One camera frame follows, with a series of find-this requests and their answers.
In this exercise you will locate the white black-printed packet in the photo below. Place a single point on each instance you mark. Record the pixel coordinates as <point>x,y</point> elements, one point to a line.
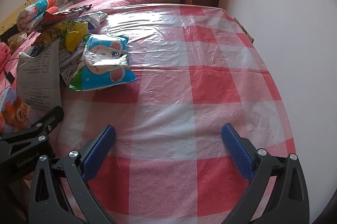
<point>69,65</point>

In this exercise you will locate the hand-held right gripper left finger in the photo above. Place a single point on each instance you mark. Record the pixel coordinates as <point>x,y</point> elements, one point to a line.
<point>98,150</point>

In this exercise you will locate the brown patterned pillow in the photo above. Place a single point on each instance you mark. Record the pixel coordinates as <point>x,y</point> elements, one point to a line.
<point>15,38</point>

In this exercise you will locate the black charger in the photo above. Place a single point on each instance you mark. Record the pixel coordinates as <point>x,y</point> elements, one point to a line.
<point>10,77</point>

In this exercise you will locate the blue mouse-print packet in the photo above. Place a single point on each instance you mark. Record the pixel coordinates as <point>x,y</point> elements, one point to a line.
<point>108,65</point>

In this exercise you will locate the white blue snack packet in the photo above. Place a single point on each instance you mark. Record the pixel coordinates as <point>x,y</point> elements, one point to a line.
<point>96,17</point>

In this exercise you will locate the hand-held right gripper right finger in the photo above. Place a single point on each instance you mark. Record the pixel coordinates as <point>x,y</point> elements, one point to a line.
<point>237,150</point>

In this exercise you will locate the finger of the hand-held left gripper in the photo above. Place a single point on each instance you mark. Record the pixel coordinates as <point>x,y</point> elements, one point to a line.
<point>54,116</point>

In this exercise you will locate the yellow green snack packet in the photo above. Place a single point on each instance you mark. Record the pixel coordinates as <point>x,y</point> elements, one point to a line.
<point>71,31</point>

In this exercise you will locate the striped rolled pillow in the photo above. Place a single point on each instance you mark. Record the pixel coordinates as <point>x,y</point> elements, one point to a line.
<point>51,9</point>

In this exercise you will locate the brown wooden board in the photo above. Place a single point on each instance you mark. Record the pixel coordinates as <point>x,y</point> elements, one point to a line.
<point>244,30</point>

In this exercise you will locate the grey wet wipes pack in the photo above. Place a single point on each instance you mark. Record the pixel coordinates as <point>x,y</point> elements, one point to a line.
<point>39,79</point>

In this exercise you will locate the yellow headboard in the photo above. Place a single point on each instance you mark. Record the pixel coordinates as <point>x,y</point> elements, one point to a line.
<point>10,19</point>

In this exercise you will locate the red checked plastic tablecloth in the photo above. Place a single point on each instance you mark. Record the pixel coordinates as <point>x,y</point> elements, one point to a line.
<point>184,97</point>

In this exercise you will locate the orange bear-print packet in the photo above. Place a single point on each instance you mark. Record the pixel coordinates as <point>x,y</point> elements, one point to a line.
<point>15,110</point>

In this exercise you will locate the pink pillow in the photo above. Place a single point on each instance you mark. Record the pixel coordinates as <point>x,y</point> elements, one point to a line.
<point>4,54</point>

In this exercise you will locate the rolled cartoon blanket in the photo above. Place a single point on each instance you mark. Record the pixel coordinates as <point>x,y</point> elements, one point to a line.
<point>34,9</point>

